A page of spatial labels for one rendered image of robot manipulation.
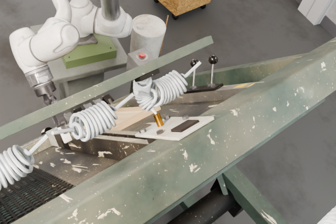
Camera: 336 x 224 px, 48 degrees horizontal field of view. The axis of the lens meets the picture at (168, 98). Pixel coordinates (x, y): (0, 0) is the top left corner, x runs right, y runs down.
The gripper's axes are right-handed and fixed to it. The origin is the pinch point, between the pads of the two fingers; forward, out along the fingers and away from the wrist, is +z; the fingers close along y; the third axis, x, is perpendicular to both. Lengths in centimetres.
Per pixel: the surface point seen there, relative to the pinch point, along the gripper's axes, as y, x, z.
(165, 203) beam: 82, -9, 7
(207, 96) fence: 30, 47, 6
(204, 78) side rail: 0, 71, 5
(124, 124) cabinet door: 2.9, 22.7, 6.9
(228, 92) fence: 42, 47, 5
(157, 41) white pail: -133, 137, -16
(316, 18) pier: -125, 340, 26
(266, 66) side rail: 40, 71, 4
